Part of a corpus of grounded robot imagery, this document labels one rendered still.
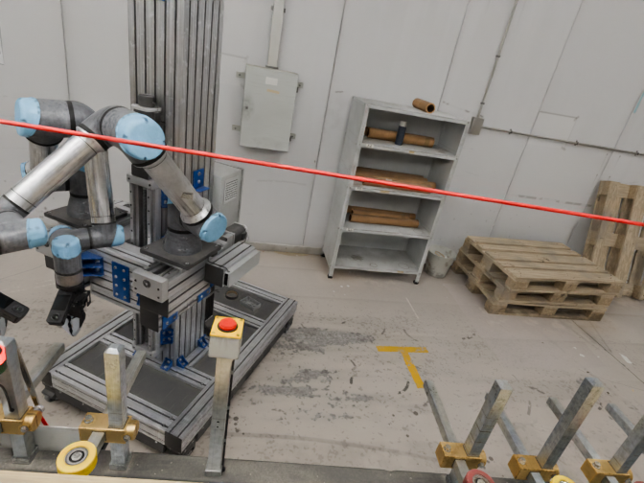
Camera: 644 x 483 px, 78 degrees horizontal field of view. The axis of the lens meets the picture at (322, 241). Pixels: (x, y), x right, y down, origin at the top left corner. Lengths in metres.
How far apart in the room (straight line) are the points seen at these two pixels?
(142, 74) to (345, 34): 2.11
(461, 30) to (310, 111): 1.42
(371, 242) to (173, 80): 2.84
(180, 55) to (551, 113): 3.57
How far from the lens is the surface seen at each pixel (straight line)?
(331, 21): 3.56
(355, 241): 4.04
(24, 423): 1.35
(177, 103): 1.71
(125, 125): 1.22
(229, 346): 0.97
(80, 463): 1.17
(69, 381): 2.34
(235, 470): 1.37
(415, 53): 3.75
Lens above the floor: 1.83
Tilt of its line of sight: 25 degrees down
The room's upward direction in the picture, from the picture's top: 11 degrees clockwise
